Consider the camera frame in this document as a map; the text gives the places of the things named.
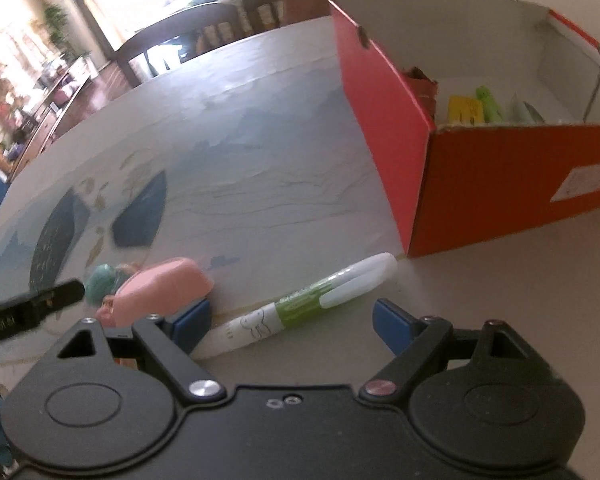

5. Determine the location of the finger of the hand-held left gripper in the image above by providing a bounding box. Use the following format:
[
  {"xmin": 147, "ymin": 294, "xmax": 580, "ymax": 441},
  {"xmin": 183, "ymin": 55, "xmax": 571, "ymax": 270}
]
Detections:
[{"xmin": 29, "ymin": 279, "xmax": 86, "ymax": 332}]

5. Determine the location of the wooden tv cabinet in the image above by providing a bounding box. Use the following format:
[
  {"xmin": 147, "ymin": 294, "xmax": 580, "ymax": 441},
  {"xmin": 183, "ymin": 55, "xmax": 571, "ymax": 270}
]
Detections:
[{"xmin": 7, "ymin": 60, "xmax": 94, "ymax": 182}]

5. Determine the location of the yellow box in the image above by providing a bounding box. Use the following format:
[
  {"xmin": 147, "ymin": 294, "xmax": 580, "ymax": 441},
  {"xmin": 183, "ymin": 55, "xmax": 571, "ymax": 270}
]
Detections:
[{"xmin": 447, "ymin": 96, "xmax": 486, "ymax": 127}]

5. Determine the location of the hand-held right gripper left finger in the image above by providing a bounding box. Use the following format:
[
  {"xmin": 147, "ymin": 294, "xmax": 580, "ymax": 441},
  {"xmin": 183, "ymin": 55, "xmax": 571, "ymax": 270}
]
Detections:
[{"xmin": 55, "ymin": 297, "xmax": 227, "ymax": 403}]

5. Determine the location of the red cardboard box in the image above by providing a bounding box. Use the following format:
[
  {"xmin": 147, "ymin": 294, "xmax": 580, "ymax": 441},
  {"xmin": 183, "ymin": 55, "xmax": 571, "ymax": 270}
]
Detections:
[{"xmin": 328, "ymin": 0, "xmax": 600, "ymax": 259}]

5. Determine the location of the teal round toy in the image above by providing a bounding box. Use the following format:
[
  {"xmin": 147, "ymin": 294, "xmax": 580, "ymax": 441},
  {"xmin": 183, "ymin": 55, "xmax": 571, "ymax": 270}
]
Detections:
[{"xmin": 84, "ymin": 264, "xmax": 131, "ymax": 307}]

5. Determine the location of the green potted plant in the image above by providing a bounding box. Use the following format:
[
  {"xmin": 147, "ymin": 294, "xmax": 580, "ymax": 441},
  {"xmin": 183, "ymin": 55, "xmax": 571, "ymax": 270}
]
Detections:
[{"xmin": 45, "ymin": 5, "xmax": 69, "ymax": 52}]

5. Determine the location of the white green marker pen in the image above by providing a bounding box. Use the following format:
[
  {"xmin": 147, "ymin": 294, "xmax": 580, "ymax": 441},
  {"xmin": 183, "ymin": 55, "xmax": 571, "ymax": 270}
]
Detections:
[{"xmin": 200, "ymin": 252, "xmax": 398, "ymax": 361}]

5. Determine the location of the light green plastic item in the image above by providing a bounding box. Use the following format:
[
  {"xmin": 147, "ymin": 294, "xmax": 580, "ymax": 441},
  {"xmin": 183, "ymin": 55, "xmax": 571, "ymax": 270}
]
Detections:
[{"xmin": 475, "ymin": 85, "xmax": 505, "ymax": 124}]

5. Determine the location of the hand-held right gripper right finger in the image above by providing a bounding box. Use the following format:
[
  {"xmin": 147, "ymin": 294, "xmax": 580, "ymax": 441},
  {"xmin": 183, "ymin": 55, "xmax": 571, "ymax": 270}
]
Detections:
[{"xmin": 357, "ymin": 298, "xmax": 543, "ymax": 403}]

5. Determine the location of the pink plastic case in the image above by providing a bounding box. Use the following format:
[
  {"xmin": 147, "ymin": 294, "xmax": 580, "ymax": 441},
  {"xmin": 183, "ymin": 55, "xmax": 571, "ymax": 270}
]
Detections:
[{"xmin": 96, "ymin": 257, "xmax": 216, "ymax": 331}]

